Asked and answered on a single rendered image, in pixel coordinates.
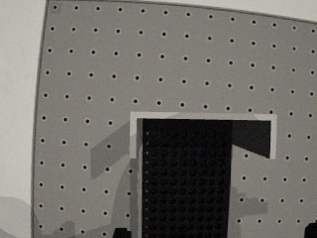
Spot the dark grey rectangular base plate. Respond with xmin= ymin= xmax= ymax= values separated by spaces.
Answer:
xmin=31 ymin=0 xmax=317 ymax=238

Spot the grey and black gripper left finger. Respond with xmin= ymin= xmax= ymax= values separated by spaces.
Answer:
xmin=112 ymin=228 xmax=132 ymax=238

